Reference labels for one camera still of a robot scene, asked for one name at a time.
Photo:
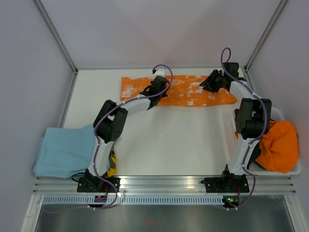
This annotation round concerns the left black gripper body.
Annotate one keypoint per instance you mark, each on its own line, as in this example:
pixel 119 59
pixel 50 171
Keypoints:
pixel 162 95

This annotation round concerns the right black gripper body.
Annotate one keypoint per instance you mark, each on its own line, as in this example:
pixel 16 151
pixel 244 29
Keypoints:
pixel 215 81

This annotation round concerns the orange white tie-dye trousers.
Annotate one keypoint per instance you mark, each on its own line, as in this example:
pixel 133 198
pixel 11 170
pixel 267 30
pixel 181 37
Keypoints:
pixel 184 91

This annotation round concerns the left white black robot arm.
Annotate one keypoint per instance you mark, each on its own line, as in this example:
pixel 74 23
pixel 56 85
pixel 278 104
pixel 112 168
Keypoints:
pixel 108 127

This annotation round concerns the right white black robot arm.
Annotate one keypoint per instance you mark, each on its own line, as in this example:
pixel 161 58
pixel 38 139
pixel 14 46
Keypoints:
pixel 252 121

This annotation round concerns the camouflage yellow folded trousers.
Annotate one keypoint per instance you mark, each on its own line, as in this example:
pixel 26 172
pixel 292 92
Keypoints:
pixel 112 165

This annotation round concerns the light blue folded trousers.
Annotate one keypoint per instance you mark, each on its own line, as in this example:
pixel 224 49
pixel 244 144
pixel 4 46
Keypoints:
pixel 65 152

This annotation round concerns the white plastic laundry basket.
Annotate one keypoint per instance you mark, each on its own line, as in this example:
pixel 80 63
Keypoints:
pixel 277 116

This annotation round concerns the black garment in basket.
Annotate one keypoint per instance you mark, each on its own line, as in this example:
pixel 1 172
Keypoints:
pixel 254 156

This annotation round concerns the plain orange garment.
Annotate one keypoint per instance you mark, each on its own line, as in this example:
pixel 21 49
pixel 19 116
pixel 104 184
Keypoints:
pixel 279 147

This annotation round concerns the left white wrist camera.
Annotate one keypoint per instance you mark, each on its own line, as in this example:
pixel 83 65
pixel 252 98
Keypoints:
pixel 158 72

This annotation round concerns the right aluminium frame post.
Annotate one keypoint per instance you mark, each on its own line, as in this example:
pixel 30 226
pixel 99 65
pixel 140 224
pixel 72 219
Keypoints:
pixel 267 31

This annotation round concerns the aluminium frame post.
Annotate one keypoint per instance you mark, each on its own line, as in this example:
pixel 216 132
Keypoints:
pixel 267 31
pixel 49 24

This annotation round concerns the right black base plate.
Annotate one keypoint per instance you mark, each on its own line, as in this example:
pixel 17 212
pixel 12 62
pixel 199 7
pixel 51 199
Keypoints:
pixel 218 185

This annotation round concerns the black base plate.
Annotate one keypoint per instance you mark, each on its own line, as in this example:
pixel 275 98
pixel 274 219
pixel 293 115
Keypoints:
pixel 218 185
pixel 98 186

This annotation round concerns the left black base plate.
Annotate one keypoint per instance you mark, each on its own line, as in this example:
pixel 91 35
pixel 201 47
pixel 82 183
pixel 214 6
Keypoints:
pixel 98 186

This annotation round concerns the left aluminium frame post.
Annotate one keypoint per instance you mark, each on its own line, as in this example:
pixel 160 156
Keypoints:
pixel 49 24

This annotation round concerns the aluminium mounting rail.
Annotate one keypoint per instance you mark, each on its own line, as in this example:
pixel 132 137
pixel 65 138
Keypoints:
pixel 169 185

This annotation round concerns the white slotted cable duct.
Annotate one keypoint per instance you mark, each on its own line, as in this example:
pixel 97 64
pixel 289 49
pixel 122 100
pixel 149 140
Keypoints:
pixel 134 199

